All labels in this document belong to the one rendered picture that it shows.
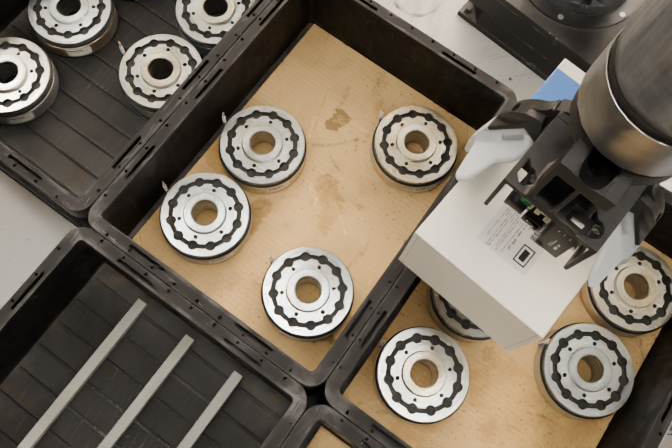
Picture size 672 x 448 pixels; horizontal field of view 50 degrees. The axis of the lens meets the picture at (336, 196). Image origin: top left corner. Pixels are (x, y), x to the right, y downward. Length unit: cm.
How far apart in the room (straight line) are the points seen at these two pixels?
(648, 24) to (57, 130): 74
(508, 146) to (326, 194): 38
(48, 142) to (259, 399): 40
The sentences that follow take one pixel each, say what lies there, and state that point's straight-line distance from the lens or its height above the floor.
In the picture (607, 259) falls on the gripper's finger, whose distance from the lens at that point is 55.
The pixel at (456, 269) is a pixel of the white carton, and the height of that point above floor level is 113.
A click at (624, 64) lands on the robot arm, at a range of 36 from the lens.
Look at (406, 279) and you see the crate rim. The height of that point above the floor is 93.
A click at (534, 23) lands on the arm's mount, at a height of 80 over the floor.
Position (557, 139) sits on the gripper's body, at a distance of 47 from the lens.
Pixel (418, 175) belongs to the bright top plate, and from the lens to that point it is 86.
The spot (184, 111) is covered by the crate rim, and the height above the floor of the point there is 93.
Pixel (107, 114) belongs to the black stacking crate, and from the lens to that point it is 93.
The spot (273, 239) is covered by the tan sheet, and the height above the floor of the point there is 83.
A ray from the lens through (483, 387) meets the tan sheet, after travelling 85.
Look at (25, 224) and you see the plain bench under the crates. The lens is 105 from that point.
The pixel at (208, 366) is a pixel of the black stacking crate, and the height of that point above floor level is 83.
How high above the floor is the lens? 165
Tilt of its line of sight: 72 degrees down
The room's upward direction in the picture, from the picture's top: 10 degrees clockwise
